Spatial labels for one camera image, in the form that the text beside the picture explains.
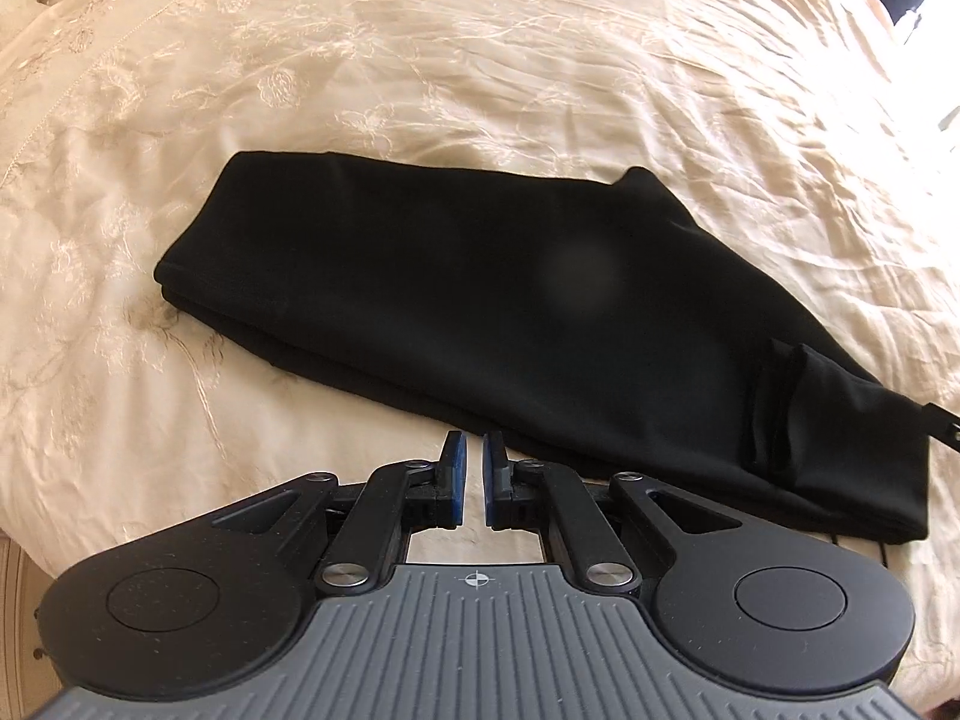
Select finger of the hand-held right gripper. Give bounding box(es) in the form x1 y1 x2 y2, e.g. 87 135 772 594
924 403 960 455

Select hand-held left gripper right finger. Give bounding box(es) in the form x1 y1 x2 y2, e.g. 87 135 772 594
482 430 745 590

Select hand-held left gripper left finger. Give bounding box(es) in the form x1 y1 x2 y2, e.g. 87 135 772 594
214 430 470 592

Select black pants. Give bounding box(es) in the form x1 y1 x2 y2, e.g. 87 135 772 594
154 151 935 545

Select beige embroidered bedspread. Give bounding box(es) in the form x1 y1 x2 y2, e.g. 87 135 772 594
0 0 960 720

